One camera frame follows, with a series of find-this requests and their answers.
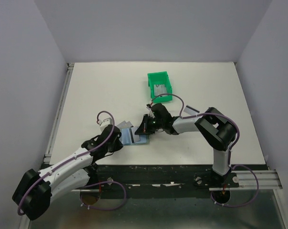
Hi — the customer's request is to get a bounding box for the silver magnetic stripe card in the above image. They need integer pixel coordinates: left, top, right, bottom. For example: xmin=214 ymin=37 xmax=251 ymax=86
xmin=132 ymin=135 xmax=141 ymax=143

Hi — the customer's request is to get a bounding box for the patterned credit card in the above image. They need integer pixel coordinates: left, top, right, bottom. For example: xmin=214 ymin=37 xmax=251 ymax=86
xmin=117 ymin=121 xmax=133 ymax=129

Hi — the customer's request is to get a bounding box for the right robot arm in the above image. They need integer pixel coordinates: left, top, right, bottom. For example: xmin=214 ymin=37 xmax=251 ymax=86
xmin=135 ymin=103 xmax=240 ymax=187

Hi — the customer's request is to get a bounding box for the left aluminium frame extrusion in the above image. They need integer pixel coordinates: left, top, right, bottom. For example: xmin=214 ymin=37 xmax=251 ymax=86
xmin=17 ymin=62 xmax=75 ymax=229

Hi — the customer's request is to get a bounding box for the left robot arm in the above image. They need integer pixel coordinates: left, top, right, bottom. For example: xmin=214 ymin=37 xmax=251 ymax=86
xmin=12 ymin=125 xmax=123 ymax=220

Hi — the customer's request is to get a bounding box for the right aluminium frame extrusion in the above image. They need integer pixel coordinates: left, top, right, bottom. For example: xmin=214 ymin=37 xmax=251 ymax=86
xmin=234 ymin=168 xmax=284 ymax=229

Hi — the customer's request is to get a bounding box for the silver card in bin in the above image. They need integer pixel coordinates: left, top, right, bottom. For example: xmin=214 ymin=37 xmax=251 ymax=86
xmin=154 ymin=84 xmax=169 ymax=96

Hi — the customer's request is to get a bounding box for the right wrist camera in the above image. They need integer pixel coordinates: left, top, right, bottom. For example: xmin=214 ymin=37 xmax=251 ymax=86
xmin=146 ymin=104 xmax=155 ymax=118

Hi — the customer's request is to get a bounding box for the silver card near right gripper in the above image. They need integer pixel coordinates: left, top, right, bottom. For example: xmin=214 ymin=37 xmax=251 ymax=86
xmin=184 ymin=105 xmax=200 ymax=115

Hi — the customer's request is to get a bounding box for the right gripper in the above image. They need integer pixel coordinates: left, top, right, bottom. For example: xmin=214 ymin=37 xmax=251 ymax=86
xmin=135 ymin=114 xmax=165 ymax=135

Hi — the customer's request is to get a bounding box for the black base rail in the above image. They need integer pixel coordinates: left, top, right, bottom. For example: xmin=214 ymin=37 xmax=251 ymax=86
xmin=70 ymin=163 xmax=240 ymax=200

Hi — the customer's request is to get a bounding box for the green leather card holder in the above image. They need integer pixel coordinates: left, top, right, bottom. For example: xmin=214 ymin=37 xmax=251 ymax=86
xmin=120 ymin=126 xmax=149 ymax=146

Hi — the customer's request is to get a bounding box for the green plastic bin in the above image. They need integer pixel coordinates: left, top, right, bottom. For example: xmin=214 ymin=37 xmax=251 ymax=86
xmin=147 ymin=72 xmax=172 ymax=103

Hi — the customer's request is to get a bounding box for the aluminium frame extrusion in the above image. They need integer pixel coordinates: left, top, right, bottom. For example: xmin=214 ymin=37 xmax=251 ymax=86
xmin=234 ymin=168 xmax=284 ymax=229
xmin=17 ymin=62 xmax=75 ymax=229

